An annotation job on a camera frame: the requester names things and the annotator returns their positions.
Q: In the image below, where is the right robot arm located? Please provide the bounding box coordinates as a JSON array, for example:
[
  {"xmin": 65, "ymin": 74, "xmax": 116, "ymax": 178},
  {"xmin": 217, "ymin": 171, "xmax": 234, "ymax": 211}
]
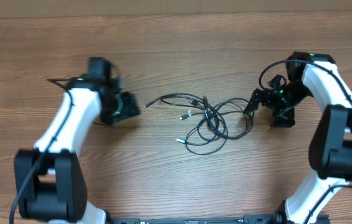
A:
[{"xmin": 244, "ymin": 52, "xmax": 352, "ymax": 223}]

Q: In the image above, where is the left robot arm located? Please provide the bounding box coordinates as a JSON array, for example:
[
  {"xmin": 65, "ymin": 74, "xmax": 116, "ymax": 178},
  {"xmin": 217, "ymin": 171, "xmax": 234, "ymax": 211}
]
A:
[{"xmin": 9, "ymin": 57, "xmax": 140, "ymax": 223}]

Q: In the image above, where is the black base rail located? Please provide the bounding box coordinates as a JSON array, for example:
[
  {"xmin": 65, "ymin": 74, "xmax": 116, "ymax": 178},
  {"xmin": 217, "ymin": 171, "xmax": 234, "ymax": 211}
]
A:
[{"xmin": 110, "ymin": 214, "xmax": 282, "ymax": 224}]

